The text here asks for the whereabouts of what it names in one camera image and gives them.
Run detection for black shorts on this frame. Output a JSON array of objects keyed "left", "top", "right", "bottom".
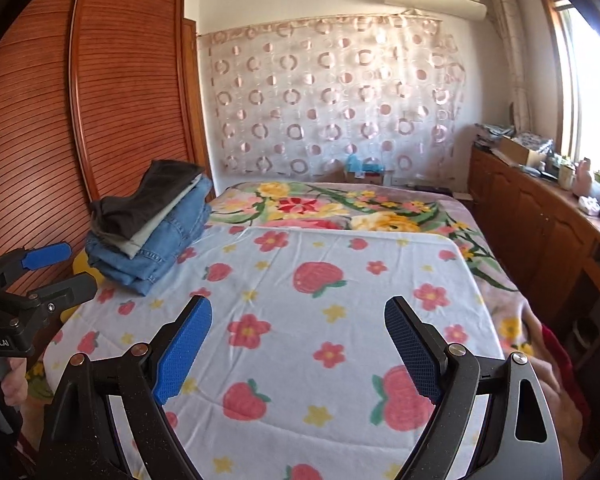
[{"left": 92, "top": 159, "right": 204, "bottom": 240}]

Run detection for person's left hand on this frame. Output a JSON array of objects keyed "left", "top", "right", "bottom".
[{"left": 1, "top": 358, "right": 28, "bottom": 408}]

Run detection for blue folded jeans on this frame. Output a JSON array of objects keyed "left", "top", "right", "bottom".
[{"left": 85, "top": 176, "right": 212, "bottom": 296}]

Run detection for olive green folded garment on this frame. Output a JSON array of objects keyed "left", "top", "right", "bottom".
[{"left": 104, "top": 174, "right": 202, "bottom": 259}]

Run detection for wooden sideboard cabinet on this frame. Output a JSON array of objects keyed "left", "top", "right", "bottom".
[{"left": 468, "top": 148, "right": 600, "bottom": 366}]

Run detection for wooden slatted wardrobe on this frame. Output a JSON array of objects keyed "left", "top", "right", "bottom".
[{"left": 0, "top": 0, "right": 209, "bottom": 256}]

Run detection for white floral bed sheet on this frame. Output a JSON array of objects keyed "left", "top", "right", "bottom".
[{"left": 43, "top": 226, "right": 502, "bottom": 479}]

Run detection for pink floral blanket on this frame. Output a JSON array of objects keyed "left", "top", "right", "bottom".
[{"left": 24, "top": 180, "right": 592, "bottom": 480}]

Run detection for white cup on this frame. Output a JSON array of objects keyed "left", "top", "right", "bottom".
[{"left": 558, "top": 164, "right": 576, "bottom": 191}]

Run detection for pink figurine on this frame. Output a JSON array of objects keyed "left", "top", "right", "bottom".
[{"left": 571, "top": 157, "right": 593, "bottom": 197}]

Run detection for cardboard box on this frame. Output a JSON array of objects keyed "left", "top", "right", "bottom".
[{"left": 498, "top": 136, "right": 546, "bottom": 167}]

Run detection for sheer circle-pattern curtain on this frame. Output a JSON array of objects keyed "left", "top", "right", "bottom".
[{"left": 199, "top": 13, "right": 466, "bottom": 185}]

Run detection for beige side curtain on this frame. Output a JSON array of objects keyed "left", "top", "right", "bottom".
[{"left": 491, "top": 0, "right": 532, "bottom": 133}]

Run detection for window with wooden frame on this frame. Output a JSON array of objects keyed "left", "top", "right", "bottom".
[{"left": 541, "top": 0, "right": 600, "bottom": 177}]

